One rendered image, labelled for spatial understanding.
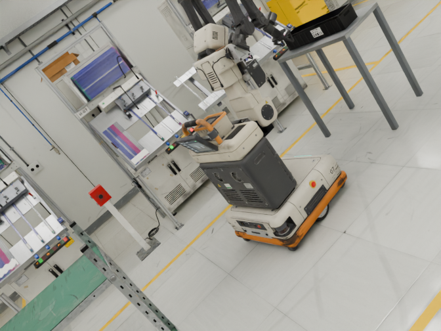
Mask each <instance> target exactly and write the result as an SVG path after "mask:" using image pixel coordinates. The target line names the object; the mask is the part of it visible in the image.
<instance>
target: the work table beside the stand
mask: <svg viewBox="0 0 441 331"><path fill-rule="evenodd" d="M355 12H356V14H357V16H358V17H357V18H356V19H355V20H354V21H353V22H352V23H351V24H350V25H349V26H348V28H347V29H345V30H343V31H340V32H337V33H335V34H332V35H329V36H327V37H324V38H322V39H319V40H317V41H314V42H312V43H309V44H307V45H303V46H302V47H299V48H296V49H293V50H291V51H290V50H289V49H288V50H287V51H286V52H285V53H284V54H283V55H282V56H281V57H280V58H279V59H278V60H277V61H278V63H279V65H280V66H281V67H282V70H283V71H284V72H285V74H286V76H287V77H288V79H289V80H290V82H291V84H292V85H293V86H294V88H295V90H296V92H297V93H298V95H299V96H300V98H301V100H302V101H303V102H304V104H305V106H306V107H307V109H308V111H309V112H310V114H311V115H312V117H313V118H314V120H315V122H316V123H317V125H318V127H319V128H320V130H321V131H322V133H323V134H324V136H325V138H326V137H330V135H331V133H330V132H329V130H328V128H327V127H326V125H325V123H324V122H323V120H322V119H321V117H320V115H319V114H318V112H317V111H316V109H315V107H314V106H313V104H312V103H311V101H310V99H309V98H308V96H307V95H306V93H305V91H304V90H303V88H302V87H301V85H300V83H299V82H298V80H297V78H296V77H295V75H294V74H293V72H292V71H291V69H290V67H289V66H288V64H287V62H286V61H287V60H291V59H292V58H296V57H298V56H301V55H305V54H307V53H310V52H312V51H316V53H317V55H318V57H319V58H320V60H321V61H322V64H323V65H324V67H325V68H326V70H327V72H328V74H329V75H330V77H331V79H332V80H333V82H334V84H335V86H336V87H337V89H338V90H339V92H340V94H341V96H342V97H343V99H344V101H345V102H346V104H347V106H348V108H349V109H352V108H354V107H355V105H354V103H353V102H352V100H351V98H350V97H349V95H348V93H347V91H346V89H345V88H344V86H343V84H342V83H341V81H340V79H339V78H338V76H337V74H336V73H335V70H334V69H333V67H332V65H331V64H330V62H329V60H328V59H327V57H326V55H325V54H324V52H323V50H322V48H323V47H327V46H329V45H332V44H334V43H337V42H340V41H343V43H344V45H345V47H346V49H347V51H348V52H349V54H350V56H351V57H352V59H353V61H354V63H355V65H356V67H357V68H358V70H359V72H360V73H361V75H362V77H363V79H364V81H365V83H366V84H367V86H368V88H369V90H370V91H371V94H372V95H373V97H374V99H375V100H376V102H377V104H378V105H379V107H380V109H381V111H382V113H383V115H384V117H385V118H386V120H387V122H388V124H389V125H390V127H391V129H392V130H395V129H398V127H399V125H398V123H397V121H396V120H395V118H394V116H393V114H392V112H391V111H390V108H389V107H388V105H387V103H386V101H385V100H384V98H383V96H382V94H381V92H380V90H379V88H378V87H377V85H376V83H375V81H374V80H373V78H372V76H371V74H370V72H369V70H368V68H367V67H366V65H365V63H364V61H363V60H362V57H361V56H360V54H359V52H358V50H357V48H356V47H355V45H354V43H353V41H352V40H351V38H350V35H351V34H352V33H353V32H354V31H355V29H356V28H357V27H358V26H359V25H360V24H361V23H362V22H363V21H364V20H365V19H366V18H367V17H368V16H369V15H370V14H371V13H372V12H373V14H374V16H375V18H376V19H377V21H378V23H379V25H380V27H381V29H382V31H383V33H384V35H385V37H386V39H387V41H388V43H389V45H390V47H391V49H392V51H393V53H394V54H395V56H396V58H397V60H398V62H399V64H400V66H401V68H402V70H403V72H404V73H405V75H406V77H407V79H408V81H409V84H410V85H411V88H412V89H413V91H414V93H415V95H416V97H420V96H422V94H423V91H422V90H421V88H420V86H419V84H418V82H417V80H416V78H415V76H414V74H413V72H412V70H411V68H410V66H409V64H408V62H407V60H406V58H405V56H404V54H403V52H402V50H401V48H400V46H399V44H398V42H397V40H396V38H395V36H394V34H393V32H392V30H391V28H390V26H389V24H388V23H387V21H386V19H385V17H384V15H383V13H382V11H381V9H380V7H379V5H378V3H377V2H375V3H372V4H370V5H368V6H366V7H363V8H361V9H358V10H357V11H355Z"/></svg>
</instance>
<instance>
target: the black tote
mask: <svg viewBox="0 0 441 331"><path fill-rule="evenodd" d="M357 17H358V16H357V14H356V12H355V10H354V9H353V7H352V5H351V3H349V4H347V5H344V6H342V7H339V8H338V9H335V10H334V11H331V12H329V13H326V14H324V15H322V16H319V17H317V18H315V19H313V20H311V21H309V22H306V23H304V24H302V25H300V26H297V27H296V28H294V29H293V30H292V31H291V35H292V37H293V39H294V42H291V41H286V40H284V41H285V44H286V45H287V47H288V48H289V50H290V51H291V50H293V49H296V48H299V47H302V46H303V45H307V44H309V43H312V42H314V41H317V40H319V39H322V38H324V37H327V36H329V35H332V34H335V33H337V32H340V31H343V30H345V29H347V28H348V26H349V25H350V24H351V23H352V22H353V21H354V20H355V19H356V18H357Z"/></svg>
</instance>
